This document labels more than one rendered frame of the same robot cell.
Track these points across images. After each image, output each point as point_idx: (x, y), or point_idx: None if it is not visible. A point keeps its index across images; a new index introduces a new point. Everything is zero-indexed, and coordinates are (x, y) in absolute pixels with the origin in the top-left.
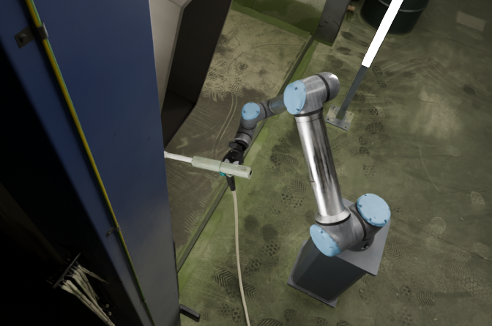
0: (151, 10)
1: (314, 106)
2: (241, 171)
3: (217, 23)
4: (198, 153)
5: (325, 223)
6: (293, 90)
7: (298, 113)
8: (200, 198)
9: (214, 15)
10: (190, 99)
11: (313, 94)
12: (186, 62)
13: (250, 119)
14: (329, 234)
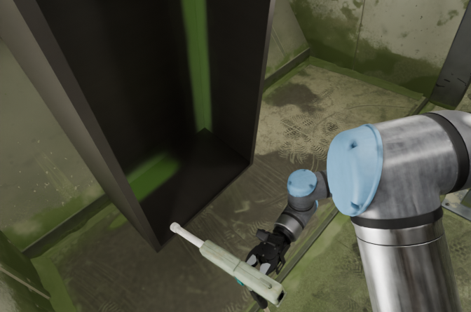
0: None
1: (411, 203)
2: (265, 289)
3: (260, 48)
4: (258, 223)
5: None
6: (345, 149)
7: (359, 216)
8: (244, 287)
9: (254, 36)
10: (245, 157)
11: (410, 165)
12: (234, 109)
13: (299, 197)
14: None
